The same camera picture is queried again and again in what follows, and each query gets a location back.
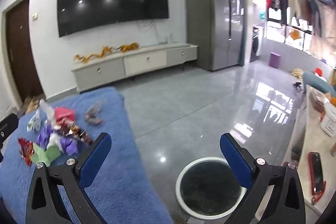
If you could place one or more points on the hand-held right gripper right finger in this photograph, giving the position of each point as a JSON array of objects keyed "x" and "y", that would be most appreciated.
[{"x": 236, "y": 163}]

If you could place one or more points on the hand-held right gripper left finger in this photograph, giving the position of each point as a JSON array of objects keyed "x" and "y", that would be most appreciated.
[{"x": 95, "y": 158}]

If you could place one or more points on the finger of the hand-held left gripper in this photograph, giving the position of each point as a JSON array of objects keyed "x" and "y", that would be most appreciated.
[{"x": 9, "y": 127}]

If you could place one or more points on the white green wrapper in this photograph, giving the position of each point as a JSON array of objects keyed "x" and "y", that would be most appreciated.
[{"x": 34, "y": 121}]

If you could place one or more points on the purple wrapper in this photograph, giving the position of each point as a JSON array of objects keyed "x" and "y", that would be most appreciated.
[
  {"x": 44, "y": 136},
  {"x": 69, "y": 145}
]

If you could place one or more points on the dark orange snack wrapper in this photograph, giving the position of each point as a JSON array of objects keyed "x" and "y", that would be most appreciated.
[{"x": 80, "y": 133}]

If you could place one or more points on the white round bin black liner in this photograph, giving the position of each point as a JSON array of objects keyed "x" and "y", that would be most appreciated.
[{"x": 207, "y": 187}]

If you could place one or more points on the grey wrapper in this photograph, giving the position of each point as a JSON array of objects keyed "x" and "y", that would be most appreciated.
[{"x": 93, "y": 115}]

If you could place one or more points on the green paper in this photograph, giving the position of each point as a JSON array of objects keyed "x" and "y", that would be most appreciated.
[{"x": 46, "y": 154}]

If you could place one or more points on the pink packet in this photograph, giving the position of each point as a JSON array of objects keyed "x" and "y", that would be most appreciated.
[{"x": 64, "y": 113}]

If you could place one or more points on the blue fluffy blanket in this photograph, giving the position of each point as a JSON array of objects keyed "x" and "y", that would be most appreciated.
[{"x": 126, "y": 174}]

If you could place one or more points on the dark brown wooden door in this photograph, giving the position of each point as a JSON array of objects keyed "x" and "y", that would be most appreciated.
[{"x": 22, "y": 56}]

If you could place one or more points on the red and black object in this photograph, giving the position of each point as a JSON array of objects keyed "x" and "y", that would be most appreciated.
[{"x": 316, "y": 174}]

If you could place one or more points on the small black toy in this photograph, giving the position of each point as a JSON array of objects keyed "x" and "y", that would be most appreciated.
[{"x": 298, "y": 85}]

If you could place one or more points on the white slotted basket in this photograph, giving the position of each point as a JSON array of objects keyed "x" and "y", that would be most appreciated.
[{"x": 328, "y": 121}]

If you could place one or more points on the long golden dragon figurine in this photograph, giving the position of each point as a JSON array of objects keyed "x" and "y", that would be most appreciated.
[{"x": 106, "y": 50}]

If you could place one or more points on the yellow cloth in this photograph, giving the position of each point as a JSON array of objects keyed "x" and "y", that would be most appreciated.
[{"x": 297, "y": 72}]

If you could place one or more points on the purple stool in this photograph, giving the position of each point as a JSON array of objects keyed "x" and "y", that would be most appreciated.
[{"x": 275, "y": 60}]

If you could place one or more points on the white grey television cabinet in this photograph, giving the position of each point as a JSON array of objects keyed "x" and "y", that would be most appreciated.
[{"x": 144, "y": 58}]

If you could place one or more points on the teal cushion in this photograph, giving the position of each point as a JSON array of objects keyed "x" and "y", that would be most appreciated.
[{"x": 315, "y": 81}]

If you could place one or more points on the front-loading washing machine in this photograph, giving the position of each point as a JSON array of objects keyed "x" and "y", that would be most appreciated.
[{"x": 255, "y": 44}]

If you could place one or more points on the small red item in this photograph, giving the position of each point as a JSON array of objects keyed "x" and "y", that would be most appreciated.
[{"x": 319, "y": 71}]

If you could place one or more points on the grey double-door refrigerator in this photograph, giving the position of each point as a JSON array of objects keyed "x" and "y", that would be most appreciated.
[{"x": 215, "y": 16}]

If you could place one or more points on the row of hanging clothes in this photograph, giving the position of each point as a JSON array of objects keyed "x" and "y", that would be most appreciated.
[{"x": 294, "y": 3}]

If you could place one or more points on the white wall light switch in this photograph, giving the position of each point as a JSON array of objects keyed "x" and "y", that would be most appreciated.
[{"x": 35, "y": 16}]

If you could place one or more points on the large black wall television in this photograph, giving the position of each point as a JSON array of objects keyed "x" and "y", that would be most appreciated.
[{"x": 113, "y": 1}]

